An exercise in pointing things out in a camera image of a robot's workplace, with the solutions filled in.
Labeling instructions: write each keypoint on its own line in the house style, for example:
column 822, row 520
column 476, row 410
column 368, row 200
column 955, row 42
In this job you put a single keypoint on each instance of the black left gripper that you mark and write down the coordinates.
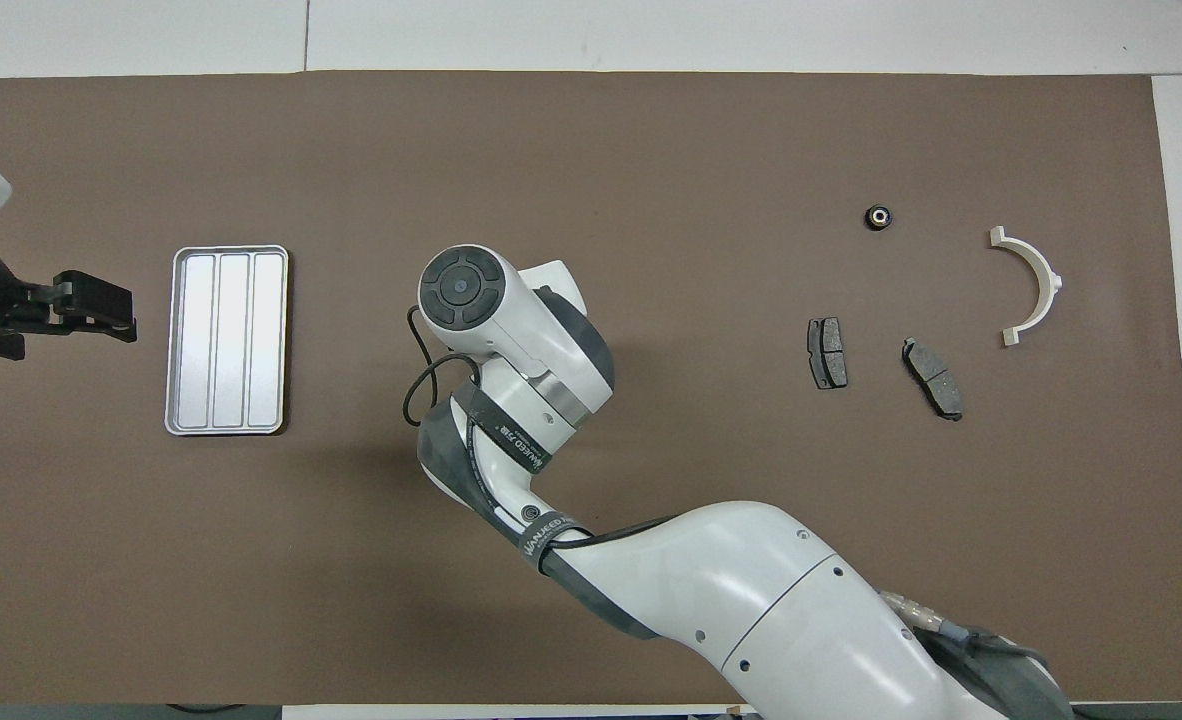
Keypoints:
column 91, row 295

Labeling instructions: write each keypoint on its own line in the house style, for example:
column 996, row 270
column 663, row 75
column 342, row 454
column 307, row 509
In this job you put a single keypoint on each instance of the short dark brake pad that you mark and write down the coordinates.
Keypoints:
column 831, row 340

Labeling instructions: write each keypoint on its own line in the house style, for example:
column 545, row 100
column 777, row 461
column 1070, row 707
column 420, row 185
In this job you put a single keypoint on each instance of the brown table mat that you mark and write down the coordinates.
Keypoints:
column 591, row 150

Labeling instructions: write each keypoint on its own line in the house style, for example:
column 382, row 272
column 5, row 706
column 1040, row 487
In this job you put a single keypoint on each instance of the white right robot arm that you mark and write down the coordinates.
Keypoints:
column 751, row 600

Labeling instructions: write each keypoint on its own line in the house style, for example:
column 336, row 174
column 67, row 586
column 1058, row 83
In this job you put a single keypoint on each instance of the black nut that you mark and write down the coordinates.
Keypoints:
column 880, row 216

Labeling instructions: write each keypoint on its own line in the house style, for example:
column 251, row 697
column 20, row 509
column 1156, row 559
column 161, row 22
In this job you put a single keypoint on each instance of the long dark brake pad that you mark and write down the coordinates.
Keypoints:
column 936, row 380

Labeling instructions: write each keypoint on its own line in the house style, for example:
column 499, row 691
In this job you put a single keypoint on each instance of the silver metal tray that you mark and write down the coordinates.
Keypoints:
column 226, row 340

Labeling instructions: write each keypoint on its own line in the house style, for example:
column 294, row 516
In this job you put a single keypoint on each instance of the white semicircular bracket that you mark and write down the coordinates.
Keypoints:
column 1036, row 270

